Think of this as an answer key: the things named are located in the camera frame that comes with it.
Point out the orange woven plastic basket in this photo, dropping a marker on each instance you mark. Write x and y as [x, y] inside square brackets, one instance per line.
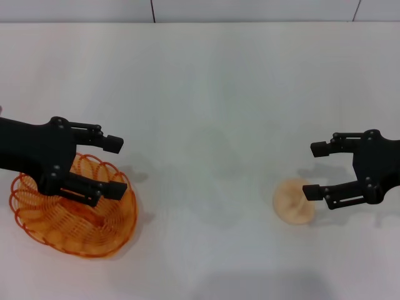
[93, 231]

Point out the pale steamed bun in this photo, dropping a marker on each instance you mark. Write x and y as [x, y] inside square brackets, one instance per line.
[290, 207]

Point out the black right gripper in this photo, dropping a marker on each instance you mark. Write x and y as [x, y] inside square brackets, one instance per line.
[378, 165]

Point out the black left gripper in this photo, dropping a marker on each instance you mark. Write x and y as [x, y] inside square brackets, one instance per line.
[34, 147]

